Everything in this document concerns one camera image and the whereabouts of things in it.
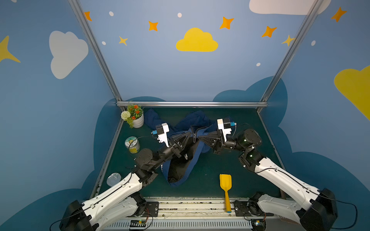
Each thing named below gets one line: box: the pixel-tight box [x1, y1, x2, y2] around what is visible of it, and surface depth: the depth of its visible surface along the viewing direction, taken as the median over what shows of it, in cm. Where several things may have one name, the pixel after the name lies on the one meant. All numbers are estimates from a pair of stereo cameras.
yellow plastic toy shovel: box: [219, 173, 233, 214], surface depth 84 cm
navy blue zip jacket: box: [144, 108, 218, 187], surface depth 63 cm
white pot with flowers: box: [120, 103, 145, 129], surface depth 101 cm
